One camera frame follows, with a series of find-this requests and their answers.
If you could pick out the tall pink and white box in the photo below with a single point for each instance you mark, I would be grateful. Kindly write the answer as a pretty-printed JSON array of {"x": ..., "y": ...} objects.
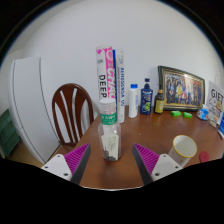
[{"x": 106, "y": 71}]

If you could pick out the white yellow-rimmed cup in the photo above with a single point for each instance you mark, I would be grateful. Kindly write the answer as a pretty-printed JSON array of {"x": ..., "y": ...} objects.
[{"x": 182, "y": 148}]

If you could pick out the framed group photo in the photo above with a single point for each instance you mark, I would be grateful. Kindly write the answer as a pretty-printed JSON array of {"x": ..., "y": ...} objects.
[{"x": 182, "y": 88}]

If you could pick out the blue tissue pack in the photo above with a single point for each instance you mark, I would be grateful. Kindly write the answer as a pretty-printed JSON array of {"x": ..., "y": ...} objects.
[{"x": 202, "y": 113}]

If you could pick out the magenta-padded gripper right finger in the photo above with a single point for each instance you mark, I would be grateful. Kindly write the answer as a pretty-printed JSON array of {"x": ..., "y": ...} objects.
[{"x": 146, "y": 159}]

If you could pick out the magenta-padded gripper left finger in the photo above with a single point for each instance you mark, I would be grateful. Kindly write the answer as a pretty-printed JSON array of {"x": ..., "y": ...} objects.
[{"x": 78, "y": 158}]

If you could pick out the green crate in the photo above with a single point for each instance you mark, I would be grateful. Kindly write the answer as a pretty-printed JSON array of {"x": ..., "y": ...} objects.
[{"x": 7, "y": 133}]

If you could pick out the tall white and blue box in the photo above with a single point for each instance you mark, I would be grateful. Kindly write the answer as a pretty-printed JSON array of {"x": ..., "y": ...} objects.
[{"x": 120, "y": 83}]

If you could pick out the dark blue pump bottle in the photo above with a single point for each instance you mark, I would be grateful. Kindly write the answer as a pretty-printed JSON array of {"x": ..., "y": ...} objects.
[{"x": 146, "y": 100}]

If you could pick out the dark wooden chair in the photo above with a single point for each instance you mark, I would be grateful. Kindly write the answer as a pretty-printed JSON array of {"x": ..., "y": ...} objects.
[{"x": 66, "y": 100}]

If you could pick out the white refrigerator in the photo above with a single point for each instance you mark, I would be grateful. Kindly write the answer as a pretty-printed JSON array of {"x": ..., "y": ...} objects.
[{"x": 31, "y": 106}]

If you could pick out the flat round red coaster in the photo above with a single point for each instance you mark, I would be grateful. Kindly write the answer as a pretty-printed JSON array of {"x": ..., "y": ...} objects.
[{"x": 204, "y": 156}]

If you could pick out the clear green-labelled water bottle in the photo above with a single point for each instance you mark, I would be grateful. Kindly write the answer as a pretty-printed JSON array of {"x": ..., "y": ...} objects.
[{"x": 109, "y": 133}]

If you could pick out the yellow-labelled dark pump bottle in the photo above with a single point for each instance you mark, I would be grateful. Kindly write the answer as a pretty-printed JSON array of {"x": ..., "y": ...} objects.
[{"x": 159, "y": 104}]

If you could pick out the white bottle with blue cap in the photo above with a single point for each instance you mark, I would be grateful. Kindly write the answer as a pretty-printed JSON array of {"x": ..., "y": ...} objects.
[{"x": 133, "y": 103}]

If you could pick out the small beige box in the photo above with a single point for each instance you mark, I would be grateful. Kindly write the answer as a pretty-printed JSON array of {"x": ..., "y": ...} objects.
[{"x": 213, "y": 123}]

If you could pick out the white paper gift bag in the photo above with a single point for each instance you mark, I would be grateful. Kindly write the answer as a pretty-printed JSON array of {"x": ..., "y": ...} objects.
[{"x": 216, "y": 100}]

